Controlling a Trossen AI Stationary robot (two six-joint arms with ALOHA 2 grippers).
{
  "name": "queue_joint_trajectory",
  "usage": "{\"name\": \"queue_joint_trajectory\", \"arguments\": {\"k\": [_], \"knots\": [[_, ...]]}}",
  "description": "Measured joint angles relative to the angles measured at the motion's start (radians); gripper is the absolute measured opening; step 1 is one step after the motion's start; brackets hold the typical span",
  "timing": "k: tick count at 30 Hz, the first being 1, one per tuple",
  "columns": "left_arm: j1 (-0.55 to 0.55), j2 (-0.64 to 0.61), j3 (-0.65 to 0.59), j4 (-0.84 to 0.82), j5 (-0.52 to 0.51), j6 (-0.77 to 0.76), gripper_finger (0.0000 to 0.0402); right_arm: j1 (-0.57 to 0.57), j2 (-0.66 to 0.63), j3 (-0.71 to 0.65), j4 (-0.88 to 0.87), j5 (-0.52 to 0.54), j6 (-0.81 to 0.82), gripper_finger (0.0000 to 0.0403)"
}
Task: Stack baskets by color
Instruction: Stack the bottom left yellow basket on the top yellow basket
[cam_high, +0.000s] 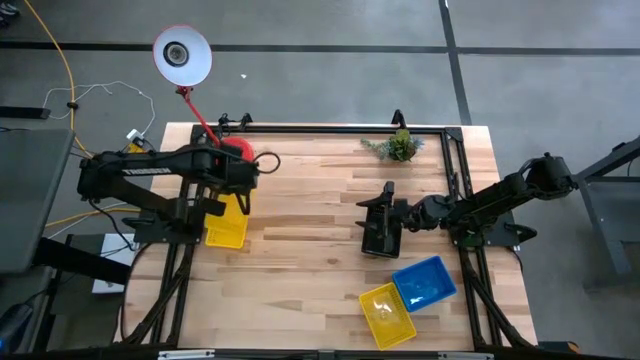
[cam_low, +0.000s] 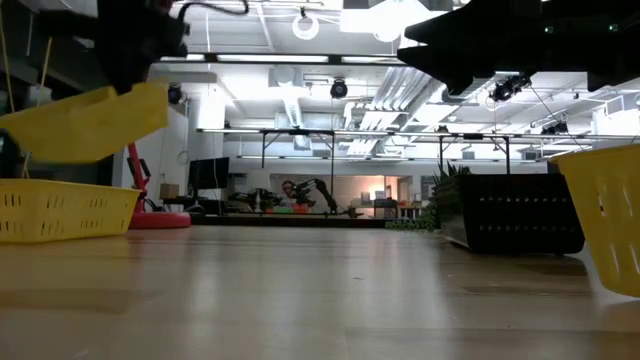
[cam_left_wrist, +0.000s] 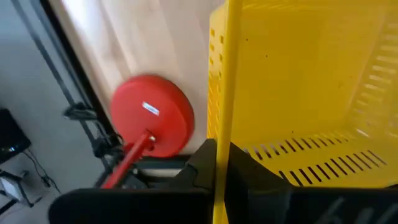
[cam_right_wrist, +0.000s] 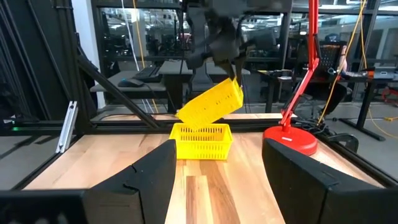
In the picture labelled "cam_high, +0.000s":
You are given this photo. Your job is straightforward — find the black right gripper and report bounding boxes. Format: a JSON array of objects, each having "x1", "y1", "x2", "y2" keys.
[{"x1": 355, "y1": 180, "x2": 419, "y2": 248}]

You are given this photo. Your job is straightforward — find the green artificial plant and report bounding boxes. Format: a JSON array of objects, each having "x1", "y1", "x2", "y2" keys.
[{"x1": 359, "y1": 128, "x2": 425, "y2": 163}]

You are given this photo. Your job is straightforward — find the red desk lamp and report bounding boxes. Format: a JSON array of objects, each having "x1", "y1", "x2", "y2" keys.
[{"x1": 151, "y1": 24, "x2": 256, "y2": 164}]

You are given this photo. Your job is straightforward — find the white cardboard box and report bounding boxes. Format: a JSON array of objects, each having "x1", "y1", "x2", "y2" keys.
[{"x1": 91, "y1": 232, "x2": 140, "y2": 295}]

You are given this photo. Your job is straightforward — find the black desk leg beam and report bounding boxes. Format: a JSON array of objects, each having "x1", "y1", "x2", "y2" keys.
[{"x1": 33, "y1": 236, "x2": 132, "y2": 287}]

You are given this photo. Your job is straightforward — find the grey desk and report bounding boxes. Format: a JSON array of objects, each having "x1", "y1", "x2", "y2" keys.
[{"x1": 0, "y1": 128, "x2": 76, "y2": 275}]

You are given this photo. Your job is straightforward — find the orange and black object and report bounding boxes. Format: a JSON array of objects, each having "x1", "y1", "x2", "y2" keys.
[{"x1": 537, "y1": 340, "x2": 582, "y2": 356}]

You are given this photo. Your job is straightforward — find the black floor bar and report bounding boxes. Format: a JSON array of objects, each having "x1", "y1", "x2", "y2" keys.
[{"x1": 0, "y1": 105, "x2": 52, "y2": 121}]

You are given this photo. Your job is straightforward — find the grey side table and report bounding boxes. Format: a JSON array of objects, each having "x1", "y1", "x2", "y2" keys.
[{"x1": 549, "y1": 135, "x2": 640, "y2": 290}]

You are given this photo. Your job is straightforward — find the black computer mouse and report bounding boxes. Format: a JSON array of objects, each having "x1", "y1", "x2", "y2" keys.
[{"x1": 0, "y1": 301, "x2": 34, "y2": 354}]

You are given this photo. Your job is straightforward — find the person's shoe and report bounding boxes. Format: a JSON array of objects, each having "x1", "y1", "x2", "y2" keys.
[{"x1": 0, "y1": 1, "x2": 22, "y2": 29}]

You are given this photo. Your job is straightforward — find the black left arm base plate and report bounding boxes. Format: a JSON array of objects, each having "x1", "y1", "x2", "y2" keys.
[{"x1": 134, "y1": 212, "x2": 207, "y2": 246}]

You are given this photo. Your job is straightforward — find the black aluminium table frame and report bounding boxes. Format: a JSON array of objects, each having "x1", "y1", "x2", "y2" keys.
[{"x1": 119, "y1": 123, "x2": 539, "y2": 351}]

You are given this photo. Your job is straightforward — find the thin white cable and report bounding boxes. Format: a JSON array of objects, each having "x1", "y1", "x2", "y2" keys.
[{"x1": 42, "y1": 79, "x2": 156, "y2": 137}]

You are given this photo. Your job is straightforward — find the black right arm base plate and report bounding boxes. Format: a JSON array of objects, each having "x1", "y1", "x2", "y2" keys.
[{"x1": 452, "y1": 209, "x2": 539, "y2": 249}]

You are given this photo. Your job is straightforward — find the silver metal bracket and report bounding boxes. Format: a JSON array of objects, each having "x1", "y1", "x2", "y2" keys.
[
  {"x1": 157, "y1": 349, "x2": 216, "y2": 360},
  {"x1": 437, "y1": 351, "x2": 495, "y2": 360}
]

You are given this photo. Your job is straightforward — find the yellow cable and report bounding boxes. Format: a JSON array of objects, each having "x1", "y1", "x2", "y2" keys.
[{"x1": 22, "y1": 0, "x2": 144, "y2": 229}]

